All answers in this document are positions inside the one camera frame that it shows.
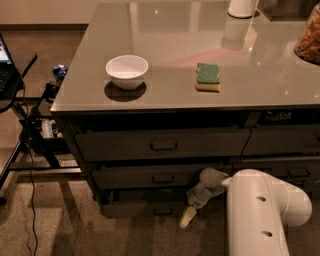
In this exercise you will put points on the blue object on cart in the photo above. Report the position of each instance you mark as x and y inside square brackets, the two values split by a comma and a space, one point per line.
[59, 72]

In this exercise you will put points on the black laptop stand table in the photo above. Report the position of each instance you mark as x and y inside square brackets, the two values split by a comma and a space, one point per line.
[10, 100]

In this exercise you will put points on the black laptop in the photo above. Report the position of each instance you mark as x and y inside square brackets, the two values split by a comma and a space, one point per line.
[9, 75]

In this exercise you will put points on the white ceramic bowl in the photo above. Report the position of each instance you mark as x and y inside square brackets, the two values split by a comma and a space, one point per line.
[127, 71]

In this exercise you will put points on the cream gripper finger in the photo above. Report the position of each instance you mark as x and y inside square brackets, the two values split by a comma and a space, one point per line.
[187, 216]

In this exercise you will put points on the black metal cart frame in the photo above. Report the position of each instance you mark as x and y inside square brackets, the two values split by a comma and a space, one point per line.
[41, 145]

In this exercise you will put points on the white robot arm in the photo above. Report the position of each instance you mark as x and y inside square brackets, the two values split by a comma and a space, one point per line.
[259, 206]

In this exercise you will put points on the green and yellow sponge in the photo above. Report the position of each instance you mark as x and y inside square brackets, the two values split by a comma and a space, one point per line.
[207, 77]

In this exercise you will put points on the white cylindrical container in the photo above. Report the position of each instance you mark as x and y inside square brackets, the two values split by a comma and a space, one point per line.
[242, 8]

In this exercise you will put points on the dark drawer cabinet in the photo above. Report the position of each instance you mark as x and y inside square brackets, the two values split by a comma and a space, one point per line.
[262, 81]

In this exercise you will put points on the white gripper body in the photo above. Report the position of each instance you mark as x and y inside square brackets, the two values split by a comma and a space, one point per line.
[196, 198]

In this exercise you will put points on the drawer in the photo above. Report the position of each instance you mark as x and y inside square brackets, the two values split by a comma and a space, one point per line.
[145, 202]
[161, 144]
[299, 170]
[285, 139]
[126, 177]

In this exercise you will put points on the glass jar of snacks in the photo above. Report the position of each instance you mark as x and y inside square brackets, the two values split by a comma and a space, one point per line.
[308, 45]

